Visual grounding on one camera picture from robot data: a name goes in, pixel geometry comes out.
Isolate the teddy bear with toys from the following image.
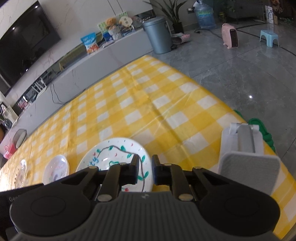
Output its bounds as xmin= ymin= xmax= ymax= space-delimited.
xmin=97 ymin=11 xmax=130 ymax=33

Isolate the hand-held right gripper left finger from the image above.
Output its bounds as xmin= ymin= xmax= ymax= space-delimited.
xmin=60 ymin=154 xmax=140 ymax=202

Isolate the green rope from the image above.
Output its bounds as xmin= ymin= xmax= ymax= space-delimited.
xmin=233 ymin=111 xmax=275 ymax=153

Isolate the grey trash can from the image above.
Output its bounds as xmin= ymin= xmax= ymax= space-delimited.
xmin=142 ymin=16 xmax=173 ymax=55

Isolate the white marble television console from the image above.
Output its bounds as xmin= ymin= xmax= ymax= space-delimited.
xmin=0 ymin=27 xmax=154 ymax=149

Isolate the white stand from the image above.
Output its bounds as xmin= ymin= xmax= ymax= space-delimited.
xmin=218 ymin=123 xmax=280 ymax=195

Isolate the small blue stool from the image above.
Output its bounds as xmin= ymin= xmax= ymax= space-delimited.
xmin=259 ymin=30 xmax=280 ymax=48

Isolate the black cable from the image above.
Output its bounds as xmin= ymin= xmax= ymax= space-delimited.
xmin=50 ymin=83 xmax=67 ymax=105

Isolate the white plate with painted vine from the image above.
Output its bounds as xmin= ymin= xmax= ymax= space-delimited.
xmin=76 ymin=138 xmax=153 ymax=193

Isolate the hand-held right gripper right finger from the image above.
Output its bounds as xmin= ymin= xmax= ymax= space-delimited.
xmin=151 ymin=154 xmax=232 ymax=202

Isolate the pink heater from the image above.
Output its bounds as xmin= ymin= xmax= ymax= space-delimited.
xmin=221 ymin=23 xmax=239 ymax=49

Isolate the small white plate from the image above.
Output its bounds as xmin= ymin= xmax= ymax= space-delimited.
xmin=43 ymin=154 xmax=70 ymax=185

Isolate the pink storage box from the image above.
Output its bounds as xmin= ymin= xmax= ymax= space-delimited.
xmin=3 ymin=143 xmax=17 ymax=159

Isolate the blue snack bag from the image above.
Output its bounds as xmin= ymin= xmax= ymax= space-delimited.
xmin=80 ymin=32 xmax=99 ymax=55

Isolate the potted long-leaf plant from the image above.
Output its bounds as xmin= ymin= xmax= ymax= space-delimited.
xmin=143 ymin=0 xmax=184 ymax=34

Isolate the blue water jug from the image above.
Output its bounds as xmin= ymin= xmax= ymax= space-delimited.
xmin=193 ymin=0 xmax=216 ymax=30

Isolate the yellow checkered tablecloth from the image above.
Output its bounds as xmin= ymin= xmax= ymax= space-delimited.
xmin=0 ymin=54 xmax=295 ymax=240

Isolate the white router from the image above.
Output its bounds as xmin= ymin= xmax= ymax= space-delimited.
xmin=32 ymin=77 xmax=48 ymax=93

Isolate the clear patterned glass plate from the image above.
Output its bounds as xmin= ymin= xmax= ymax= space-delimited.
xmin=13 ymin=159 xmax=28 ymax=188

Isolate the black wall television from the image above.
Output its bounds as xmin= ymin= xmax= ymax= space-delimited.
xmin=0 ymin=0 xmax=62 ymax=95

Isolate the white paper bag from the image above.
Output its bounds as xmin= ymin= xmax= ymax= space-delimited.
xmin=265 ymin=5 xmax=278 ymax=25

